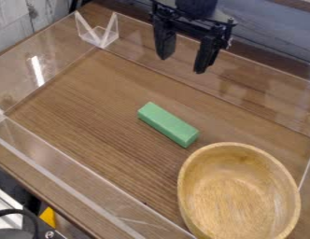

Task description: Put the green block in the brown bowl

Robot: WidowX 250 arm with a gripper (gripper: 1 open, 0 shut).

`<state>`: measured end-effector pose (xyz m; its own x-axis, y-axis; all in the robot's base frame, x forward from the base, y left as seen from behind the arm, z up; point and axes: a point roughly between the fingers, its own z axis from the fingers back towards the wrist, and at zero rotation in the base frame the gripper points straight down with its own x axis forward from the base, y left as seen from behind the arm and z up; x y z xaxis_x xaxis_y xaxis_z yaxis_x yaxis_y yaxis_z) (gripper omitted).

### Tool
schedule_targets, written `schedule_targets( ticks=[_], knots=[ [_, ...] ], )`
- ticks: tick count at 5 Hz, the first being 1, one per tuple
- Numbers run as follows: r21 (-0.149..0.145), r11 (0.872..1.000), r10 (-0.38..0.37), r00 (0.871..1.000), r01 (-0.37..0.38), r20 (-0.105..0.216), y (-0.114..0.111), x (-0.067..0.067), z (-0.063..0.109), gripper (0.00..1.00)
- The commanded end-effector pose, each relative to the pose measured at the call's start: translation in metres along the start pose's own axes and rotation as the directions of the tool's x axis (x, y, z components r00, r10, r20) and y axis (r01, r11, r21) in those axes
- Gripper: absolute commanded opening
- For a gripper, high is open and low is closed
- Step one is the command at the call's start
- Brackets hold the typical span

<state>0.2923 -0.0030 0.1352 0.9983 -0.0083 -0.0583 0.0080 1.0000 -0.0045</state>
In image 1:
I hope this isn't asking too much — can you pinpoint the green rectangular block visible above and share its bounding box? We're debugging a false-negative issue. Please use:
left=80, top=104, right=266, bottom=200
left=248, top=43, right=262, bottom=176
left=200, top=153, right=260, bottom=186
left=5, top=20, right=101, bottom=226
left=137, top=102, right=200, bottom=148

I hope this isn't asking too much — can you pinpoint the clear acrylic corner bracket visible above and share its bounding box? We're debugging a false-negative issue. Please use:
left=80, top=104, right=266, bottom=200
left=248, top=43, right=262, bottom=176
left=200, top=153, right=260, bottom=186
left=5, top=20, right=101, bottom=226
left=73, top=12, right=118, bottom=49

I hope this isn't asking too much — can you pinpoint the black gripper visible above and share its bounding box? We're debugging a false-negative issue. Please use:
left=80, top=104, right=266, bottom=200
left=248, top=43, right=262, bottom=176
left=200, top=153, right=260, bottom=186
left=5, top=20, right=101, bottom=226
left=150, top=0, right=237, bottom=74

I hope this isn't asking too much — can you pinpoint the brown wooden bowl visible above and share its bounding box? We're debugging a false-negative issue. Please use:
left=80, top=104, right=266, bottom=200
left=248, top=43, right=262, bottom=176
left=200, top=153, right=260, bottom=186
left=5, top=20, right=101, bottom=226
left=177, top=142, right=300, bottom=239

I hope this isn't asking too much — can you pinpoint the black cable bottom left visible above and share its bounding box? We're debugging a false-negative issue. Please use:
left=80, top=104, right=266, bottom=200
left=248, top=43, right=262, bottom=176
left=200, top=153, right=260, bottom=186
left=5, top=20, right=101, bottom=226
left=0, top=208, right=40, bottom=239

